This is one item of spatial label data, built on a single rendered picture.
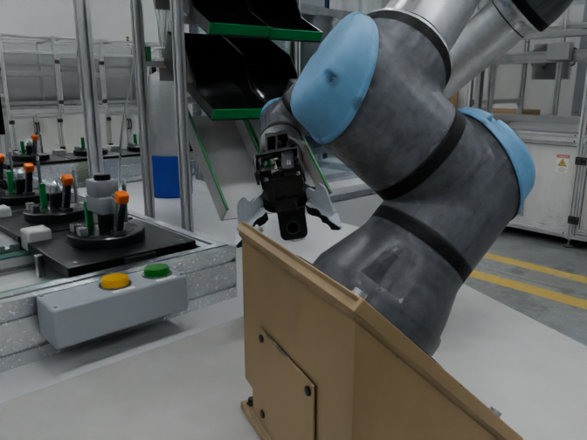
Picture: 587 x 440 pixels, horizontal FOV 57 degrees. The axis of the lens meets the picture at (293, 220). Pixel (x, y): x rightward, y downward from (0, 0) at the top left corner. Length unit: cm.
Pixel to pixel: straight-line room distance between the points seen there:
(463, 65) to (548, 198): 400
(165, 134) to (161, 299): 117
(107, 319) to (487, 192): 55
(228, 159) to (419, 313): 78
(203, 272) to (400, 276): 54
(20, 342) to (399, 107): 63
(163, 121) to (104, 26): 1057
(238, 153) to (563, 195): 383
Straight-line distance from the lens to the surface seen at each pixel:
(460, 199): 53
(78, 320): 82
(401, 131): 50
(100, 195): 104
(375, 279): 50
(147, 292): 85
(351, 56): 49
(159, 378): 80
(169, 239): 104
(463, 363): 85
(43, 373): 86
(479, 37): 88
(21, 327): 87
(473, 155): 54
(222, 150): 121
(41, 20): 1206
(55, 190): 129
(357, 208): 227
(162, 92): 196
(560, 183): 480
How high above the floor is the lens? 125
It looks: 14 degrees down
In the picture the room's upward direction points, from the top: straight up
